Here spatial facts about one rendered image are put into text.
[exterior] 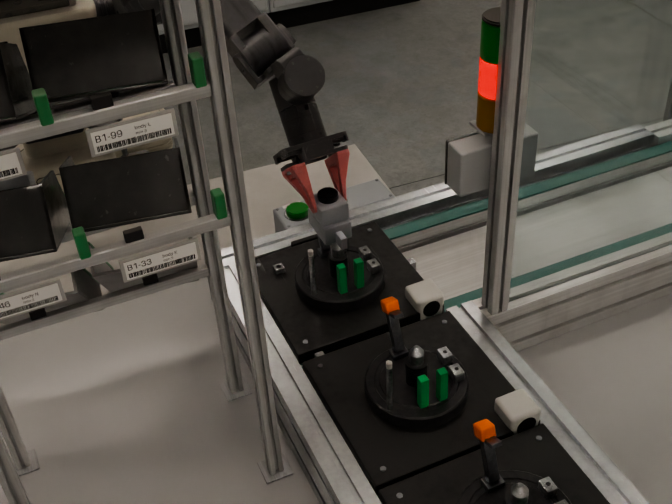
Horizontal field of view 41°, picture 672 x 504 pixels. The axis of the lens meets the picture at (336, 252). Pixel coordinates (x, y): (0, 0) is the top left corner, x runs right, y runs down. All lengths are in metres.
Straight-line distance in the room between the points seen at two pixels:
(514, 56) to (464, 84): 2.88
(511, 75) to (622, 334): 0.55
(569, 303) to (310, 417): 0.47
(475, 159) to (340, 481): 0.46
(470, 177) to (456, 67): 2.93
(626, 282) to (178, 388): 0.73
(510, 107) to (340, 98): 2.78
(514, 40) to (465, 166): 0.19
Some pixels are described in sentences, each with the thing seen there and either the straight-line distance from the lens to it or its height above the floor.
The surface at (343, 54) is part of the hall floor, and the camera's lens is 4.30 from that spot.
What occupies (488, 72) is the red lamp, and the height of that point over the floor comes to 1.35.
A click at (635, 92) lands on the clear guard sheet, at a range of 1.32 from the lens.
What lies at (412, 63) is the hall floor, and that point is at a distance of 4.20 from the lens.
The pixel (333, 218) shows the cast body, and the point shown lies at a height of 1.11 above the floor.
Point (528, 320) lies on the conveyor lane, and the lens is 1.43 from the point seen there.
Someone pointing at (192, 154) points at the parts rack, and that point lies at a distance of 1.14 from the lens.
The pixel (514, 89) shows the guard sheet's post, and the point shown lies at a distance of 1.17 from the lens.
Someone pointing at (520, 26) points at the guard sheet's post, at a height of 1.42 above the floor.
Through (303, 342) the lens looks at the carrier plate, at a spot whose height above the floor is 0.97.
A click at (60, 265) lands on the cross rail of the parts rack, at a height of 1.31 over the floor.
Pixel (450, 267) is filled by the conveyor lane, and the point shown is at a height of 0.92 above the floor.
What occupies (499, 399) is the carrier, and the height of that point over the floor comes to 0.99.
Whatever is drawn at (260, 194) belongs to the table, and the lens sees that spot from 1.83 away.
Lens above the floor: 1.89
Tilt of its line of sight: 38 degrees down
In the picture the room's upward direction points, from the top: 4 degrees counter-clockwise
